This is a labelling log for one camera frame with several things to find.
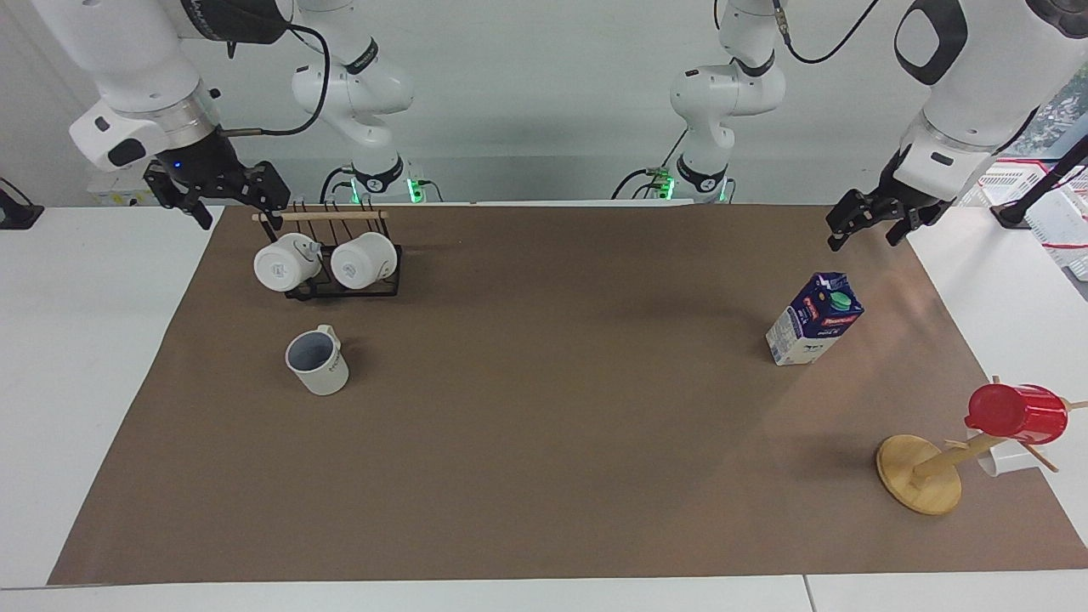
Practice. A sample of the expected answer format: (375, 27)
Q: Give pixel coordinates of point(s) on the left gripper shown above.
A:
(909, 197)

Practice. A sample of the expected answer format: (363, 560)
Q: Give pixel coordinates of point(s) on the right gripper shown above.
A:
(200, 161)

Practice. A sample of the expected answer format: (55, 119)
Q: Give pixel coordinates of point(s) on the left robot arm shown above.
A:
(986, 76)

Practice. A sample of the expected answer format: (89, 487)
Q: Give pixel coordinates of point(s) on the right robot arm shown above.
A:
(136, 68)

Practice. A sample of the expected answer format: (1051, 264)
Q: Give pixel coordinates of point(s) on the blue white milk carton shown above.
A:
(812, 323)

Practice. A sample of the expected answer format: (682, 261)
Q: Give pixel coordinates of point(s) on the red cup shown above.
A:
(1020, 414)

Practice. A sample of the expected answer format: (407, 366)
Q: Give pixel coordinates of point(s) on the white cup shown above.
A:
(1007, 459)

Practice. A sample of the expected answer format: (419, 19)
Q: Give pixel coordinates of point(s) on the black stand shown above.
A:
(1033, 195)
(15, 211)

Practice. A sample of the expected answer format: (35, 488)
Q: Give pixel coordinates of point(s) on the white plastic basket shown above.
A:
(1054, 212)

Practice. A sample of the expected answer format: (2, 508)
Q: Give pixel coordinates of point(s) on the white mug grey inside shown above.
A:
(319, 365)

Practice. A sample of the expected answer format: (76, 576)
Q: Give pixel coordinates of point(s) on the wooden mug tree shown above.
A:
(918, 476)

